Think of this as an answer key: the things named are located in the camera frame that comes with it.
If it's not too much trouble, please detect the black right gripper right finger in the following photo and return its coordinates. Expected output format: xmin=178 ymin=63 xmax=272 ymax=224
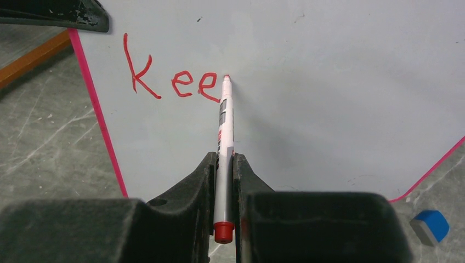
xmin=233 ymin=154 xmax=414 ymax=262

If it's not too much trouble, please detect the pink-framed whiteboard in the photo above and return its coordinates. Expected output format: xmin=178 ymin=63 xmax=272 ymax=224
xmin=70 ymin=1 xmax=464 ymax=201

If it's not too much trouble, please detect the orange wooden rack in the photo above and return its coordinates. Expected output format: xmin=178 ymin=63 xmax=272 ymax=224
xmin=1 ymin=30 xmax=71 ymax=89

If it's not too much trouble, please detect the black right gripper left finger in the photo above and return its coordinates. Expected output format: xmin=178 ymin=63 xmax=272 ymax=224
xmin=1 ymin=152 xmax=216 ymax=262

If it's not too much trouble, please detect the red white marker pen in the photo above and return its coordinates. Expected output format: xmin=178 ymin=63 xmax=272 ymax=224
xmin=213 ymin=75 xmax=235 ymax=244

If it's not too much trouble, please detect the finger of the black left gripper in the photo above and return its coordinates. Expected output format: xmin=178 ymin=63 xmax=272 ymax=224
xmin=1 ymin=0 xmax=110 ymax=32

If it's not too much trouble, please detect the blue eraser block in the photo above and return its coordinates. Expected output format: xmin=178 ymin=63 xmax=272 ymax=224
xmin=410 ymin=210 xmax=450 ymax=247

